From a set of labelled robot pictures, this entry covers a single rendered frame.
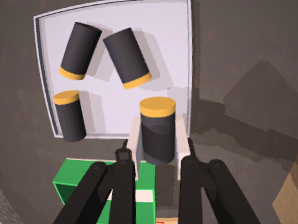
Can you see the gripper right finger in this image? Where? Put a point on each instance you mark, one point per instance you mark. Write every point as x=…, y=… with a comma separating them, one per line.
x=229, y=204

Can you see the dark grey cylinder with yellow top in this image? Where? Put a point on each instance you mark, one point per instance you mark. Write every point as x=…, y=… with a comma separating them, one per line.
x=79, y=51
x=70, y=115
x=158, y=116
x=127, y=58

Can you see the green open box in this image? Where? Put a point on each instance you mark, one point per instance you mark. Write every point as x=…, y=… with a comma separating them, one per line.
x=72, y=171

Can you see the white tray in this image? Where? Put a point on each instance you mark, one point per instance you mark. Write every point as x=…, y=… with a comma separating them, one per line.
x=163, y=31

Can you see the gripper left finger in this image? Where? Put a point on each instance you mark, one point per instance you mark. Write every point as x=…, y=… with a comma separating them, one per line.
x=86, y=203

